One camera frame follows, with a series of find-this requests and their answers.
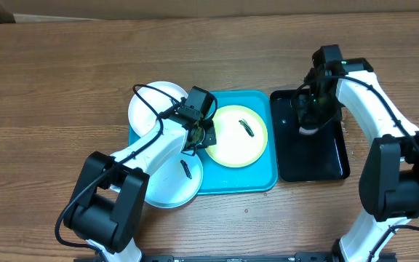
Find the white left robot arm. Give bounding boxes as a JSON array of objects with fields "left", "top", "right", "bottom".
[{"left": 55, "top": 114, "right": 216, "bottom": 261}]

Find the yellow plate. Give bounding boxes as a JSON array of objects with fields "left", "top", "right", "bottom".
[{"left": 205, "top": 105, "right": 268, "bottom": 168}]

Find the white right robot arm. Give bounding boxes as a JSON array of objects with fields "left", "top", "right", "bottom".
[{"left": 291, "top": 58, "right": 419, "bottom": 261}]

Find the white plate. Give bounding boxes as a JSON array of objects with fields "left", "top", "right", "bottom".
[{"left": 128, "top": 81, "right": 188, "bottom": 137}]

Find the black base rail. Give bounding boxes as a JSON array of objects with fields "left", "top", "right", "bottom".
[{"left": 73, "top": 251, "right": 398, "bottom": 262}]

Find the light blue plate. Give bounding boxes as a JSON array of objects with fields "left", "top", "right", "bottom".
[{"left": 145, "top": 154, "right": 203, "bottom": 209}]

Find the green white sponge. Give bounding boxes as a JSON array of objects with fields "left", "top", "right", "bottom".
[{"left": 299, "top": 127, "right": 319, "bottom": 135}]

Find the black rectangular tray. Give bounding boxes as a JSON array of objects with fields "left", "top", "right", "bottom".
[{"left": 270, "top": 90, "right": 351, "bottom": 182}]

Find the teal plastic tray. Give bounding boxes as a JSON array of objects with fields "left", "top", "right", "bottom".
[{"left": 128, "top": 90, "right": 279, "bottom": 196}]

